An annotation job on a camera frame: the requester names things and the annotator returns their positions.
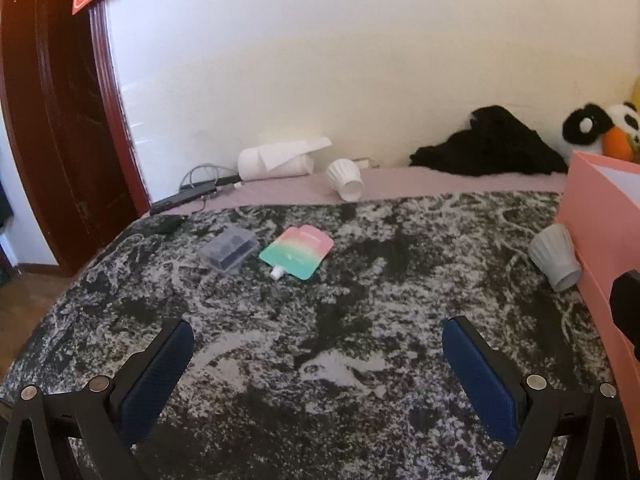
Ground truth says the pink bed sheet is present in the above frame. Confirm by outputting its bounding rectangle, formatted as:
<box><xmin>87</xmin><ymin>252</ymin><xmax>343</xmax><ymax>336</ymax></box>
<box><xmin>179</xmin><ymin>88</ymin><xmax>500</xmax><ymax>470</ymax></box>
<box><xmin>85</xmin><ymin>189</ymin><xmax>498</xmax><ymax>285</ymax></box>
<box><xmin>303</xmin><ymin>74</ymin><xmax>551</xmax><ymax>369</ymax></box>
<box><xmin>142</xmin><ymin>164</ymin><xmax>569</xmax><ymax>218</ymax></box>

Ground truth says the black and white mottled blanket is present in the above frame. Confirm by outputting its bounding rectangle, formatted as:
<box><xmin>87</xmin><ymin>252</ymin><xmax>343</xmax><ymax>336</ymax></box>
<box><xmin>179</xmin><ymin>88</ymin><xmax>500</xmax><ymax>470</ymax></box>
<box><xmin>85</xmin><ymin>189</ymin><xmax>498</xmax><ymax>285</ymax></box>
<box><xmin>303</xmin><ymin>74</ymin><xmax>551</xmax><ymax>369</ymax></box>
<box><xmin>0</xmin><ymin>191</ymin><xmax>621</xmax><ymax>480</ymax></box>

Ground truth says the white toilet paper roll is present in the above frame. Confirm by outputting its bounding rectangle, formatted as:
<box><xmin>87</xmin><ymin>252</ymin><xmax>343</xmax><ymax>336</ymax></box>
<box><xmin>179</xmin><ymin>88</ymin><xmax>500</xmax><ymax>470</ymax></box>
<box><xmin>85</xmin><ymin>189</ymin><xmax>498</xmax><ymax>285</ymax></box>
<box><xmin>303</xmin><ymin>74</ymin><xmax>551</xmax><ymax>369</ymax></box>
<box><xmin>237</xmin><ymin>136</ymin><xmax>333</xmax><ymax>182</ymax></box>

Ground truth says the grey cable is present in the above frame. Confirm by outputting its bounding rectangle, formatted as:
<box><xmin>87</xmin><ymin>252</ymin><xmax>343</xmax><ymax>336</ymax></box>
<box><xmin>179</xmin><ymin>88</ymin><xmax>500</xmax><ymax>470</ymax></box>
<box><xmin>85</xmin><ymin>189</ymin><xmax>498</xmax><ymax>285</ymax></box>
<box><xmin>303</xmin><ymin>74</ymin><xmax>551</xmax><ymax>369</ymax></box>
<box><xmin>178</xmin><ymin>163</ymin><xmax>231</xmax><ymax>192</ymax></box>

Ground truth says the grey pleated cup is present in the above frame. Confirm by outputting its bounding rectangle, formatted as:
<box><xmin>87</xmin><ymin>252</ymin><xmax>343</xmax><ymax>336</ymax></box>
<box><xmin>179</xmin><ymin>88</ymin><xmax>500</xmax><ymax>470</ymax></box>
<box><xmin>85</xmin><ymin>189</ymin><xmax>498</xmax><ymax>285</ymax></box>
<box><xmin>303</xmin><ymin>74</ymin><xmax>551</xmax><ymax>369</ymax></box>
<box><xmin>528</xmin><ymin>223</ymin><xmax>583</xmax><ymax>293</ymax></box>

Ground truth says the black cloth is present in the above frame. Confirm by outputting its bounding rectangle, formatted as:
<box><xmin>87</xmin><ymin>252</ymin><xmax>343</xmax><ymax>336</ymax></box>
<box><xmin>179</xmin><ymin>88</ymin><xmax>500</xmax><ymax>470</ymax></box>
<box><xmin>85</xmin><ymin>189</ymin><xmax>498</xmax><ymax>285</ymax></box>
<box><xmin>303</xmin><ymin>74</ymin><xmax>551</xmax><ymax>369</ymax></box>
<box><xmin>409</xmin><ymin>105</ymin><xmax>569</xmax><ymax>177</ymax></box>

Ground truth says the rainbow spout pouch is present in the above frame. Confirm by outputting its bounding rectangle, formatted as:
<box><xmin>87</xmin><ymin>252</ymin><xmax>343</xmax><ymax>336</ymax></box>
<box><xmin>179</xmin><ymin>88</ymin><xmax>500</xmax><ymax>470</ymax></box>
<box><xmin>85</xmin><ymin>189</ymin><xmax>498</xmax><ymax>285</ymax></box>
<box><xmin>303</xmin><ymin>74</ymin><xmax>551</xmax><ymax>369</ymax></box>
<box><xmin>258</xmin><ymin>225</ymin><xmax>334</xmax><ymax>281</ymax></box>

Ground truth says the small black flat object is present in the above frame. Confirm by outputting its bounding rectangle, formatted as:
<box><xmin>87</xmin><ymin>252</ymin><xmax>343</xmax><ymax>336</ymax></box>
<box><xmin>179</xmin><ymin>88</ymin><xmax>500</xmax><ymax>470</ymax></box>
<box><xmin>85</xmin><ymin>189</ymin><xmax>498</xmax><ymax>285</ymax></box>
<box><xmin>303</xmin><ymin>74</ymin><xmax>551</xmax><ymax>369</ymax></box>
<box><xmin>144</xmin><ymin>214</ymin><xmax>189</xmax><ymax>235</ymax></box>

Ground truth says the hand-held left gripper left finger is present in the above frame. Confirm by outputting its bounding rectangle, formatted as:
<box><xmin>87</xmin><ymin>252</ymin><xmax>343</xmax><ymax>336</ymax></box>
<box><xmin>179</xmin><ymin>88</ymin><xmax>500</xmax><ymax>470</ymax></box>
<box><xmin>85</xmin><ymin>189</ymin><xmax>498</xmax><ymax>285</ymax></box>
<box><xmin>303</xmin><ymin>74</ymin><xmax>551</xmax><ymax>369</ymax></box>
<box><xmin>0</xmin><ymin>317</ymin><xmax>196</xmax><ymax>480</ymax></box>

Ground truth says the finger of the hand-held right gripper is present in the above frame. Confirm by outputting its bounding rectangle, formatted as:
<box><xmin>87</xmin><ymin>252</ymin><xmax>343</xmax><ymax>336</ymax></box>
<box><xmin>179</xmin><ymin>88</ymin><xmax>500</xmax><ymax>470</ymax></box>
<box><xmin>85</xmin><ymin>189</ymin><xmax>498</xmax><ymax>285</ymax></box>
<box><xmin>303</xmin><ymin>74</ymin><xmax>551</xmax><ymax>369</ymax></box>
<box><xmin>609</xmin><ymin>270</ymin><xmax>640</xmax><ymax>352</ymax></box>

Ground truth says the pink cardboard box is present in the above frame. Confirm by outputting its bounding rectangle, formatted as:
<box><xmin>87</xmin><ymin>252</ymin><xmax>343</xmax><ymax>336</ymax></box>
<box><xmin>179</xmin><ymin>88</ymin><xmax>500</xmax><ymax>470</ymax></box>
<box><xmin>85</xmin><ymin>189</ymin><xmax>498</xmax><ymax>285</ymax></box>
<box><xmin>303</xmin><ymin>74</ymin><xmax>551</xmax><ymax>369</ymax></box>
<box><xmin>556</xmin><ymin>150</ymin><xmax>640</xmax><ymax>428</ymax></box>

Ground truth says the white pleated cup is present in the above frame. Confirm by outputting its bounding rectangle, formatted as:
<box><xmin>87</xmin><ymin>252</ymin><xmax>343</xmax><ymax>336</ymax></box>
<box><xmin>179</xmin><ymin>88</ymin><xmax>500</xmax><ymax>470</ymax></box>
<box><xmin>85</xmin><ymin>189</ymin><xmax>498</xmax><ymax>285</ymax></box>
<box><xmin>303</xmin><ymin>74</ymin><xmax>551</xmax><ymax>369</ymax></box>
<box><xmin>326</xmin><ymin>158</ymin><xmax>365</xmax><ymax>203</ymax></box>

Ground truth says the black power strip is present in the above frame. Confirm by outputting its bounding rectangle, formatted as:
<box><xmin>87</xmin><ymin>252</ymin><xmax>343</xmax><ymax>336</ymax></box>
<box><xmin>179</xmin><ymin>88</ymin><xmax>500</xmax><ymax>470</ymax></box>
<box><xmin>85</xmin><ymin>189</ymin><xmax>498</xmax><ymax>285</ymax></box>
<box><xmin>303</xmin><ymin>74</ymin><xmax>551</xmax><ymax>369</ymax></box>
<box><xmin>149</xmin><ymin>174</ymin><xmax>241</xmax><ymax>216</ymax></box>

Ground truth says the panda plush toy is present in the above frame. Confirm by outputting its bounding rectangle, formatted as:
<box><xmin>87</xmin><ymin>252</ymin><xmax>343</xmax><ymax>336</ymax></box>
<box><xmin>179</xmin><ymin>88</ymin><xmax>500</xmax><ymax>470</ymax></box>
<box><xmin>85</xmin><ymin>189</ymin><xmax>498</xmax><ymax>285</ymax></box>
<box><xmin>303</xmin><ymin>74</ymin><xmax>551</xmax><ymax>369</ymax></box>
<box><xmin>561</xmin><ymin>102</ymin><xmax>640</xmax><ymax>153</ymax></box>

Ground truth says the dark red wooden door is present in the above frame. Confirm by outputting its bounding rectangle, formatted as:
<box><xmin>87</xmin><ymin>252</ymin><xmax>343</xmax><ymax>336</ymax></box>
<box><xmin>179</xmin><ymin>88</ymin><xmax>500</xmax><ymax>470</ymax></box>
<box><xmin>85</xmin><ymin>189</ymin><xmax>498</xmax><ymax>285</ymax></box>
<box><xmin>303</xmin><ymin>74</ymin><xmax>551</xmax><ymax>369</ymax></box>
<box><xmin>0</xmin><ymin>0</ymin><xmax>152</xmax><ymax>277</ymax></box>

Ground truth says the clear plastic case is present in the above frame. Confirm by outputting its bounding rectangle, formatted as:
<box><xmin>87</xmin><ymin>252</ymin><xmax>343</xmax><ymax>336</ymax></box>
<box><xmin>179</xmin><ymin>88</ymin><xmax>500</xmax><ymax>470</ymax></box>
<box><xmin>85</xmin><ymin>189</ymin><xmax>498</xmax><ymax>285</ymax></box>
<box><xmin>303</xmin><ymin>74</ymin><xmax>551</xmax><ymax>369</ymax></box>
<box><xmin>199</xmin><ymin>226</ymin><xmax>260</xmax><ymax>275</ymax></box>

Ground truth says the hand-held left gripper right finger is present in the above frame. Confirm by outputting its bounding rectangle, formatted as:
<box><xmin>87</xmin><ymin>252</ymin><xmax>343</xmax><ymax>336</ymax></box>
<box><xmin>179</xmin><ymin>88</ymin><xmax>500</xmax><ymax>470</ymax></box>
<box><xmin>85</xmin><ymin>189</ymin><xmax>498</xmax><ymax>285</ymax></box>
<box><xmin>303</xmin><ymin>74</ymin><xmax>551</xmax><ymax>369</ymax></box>
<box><xmin>441</xmin><ymin>316</ymin><xmax>640</xmax><ymax>480</ymax></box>

